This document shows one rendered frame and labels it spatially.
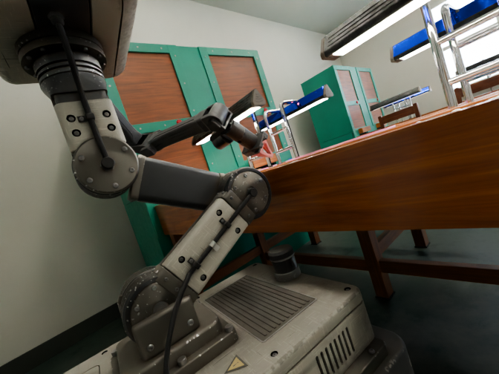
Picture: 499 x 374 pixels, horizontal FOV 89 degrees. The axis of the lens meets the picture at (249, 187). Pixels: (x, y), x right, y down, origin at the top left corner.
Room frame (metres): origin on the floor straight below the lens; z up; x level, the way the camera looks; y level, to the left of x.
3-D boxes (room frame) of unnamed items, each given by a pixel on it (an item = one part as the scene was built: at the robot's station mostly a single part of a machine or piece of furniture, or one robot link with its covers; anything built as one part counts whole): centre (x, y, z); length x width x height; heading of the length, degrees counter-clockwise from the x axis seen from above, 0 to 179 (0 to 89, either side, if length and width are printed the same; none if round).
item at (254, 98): (1.37, 0.03, 1.08); 0.62 x 0.08 x 0.07; 38
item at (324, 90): (1.71, -0.41, 1.08); 0.62 x 0.08 x 0.07; 38
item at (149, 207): (2.15, 0.25, 0.42); 1.36 x 0.55 x 0.84; 128
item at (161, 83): (2.14, 0.24, 1.31); 1.36 x 0.55 x 0.95; 128
